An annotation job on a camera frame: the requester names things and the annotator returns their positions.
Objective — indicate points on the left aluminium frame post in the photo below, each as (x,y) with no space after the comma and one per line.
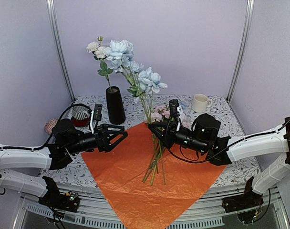
(58,47)

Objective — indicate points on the aluminium front rail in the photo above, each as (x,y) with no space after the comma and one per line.
(94,212)

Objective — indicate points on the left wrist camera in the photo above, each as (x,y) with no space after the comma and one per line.
(96,116)

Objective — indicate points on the right aluminium frame post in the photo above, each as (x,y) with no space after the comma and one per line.
(243,43)

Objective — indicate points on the white ceramic mug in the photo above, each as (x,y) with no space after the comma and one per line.
(200,103)

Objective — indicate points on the white artificial flower stem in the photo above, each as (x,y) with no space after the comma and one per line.
(97,50)

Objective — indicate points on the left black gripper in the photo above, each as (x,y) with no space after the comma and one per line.
(103,143)

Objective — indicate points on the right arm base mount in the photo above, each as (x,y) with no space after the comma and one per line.
(243,201)

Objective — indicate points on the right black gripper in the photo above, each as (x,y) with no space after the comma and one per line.
(170,129)

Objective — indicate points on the blue artificial flower stem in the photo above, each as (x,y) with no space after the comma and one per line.
(143,83)

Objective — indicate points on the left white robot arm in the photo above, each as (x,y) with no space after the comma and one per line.
(13,157)

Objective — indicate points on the tall black vase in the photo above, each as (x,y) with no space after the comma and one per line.
(115,105)

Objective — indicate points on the striped ceramic cup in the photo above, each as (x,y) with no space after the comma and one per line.
(80,112)

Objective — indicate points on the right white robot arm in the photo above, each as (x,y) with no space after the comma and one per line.
(275,140)

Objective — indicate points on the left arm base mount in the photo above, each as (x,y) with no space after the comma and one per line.
(53,198)

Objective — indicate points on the red round coaster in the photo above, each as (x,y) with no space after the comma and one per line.
(80,123)

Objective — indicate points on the orange yellow wrapping paper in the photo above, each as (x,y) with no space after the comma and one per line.
(156,202)

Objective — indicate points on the aluminium frame post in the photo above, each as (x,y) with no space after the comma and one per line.
(58,47)
(243,43)

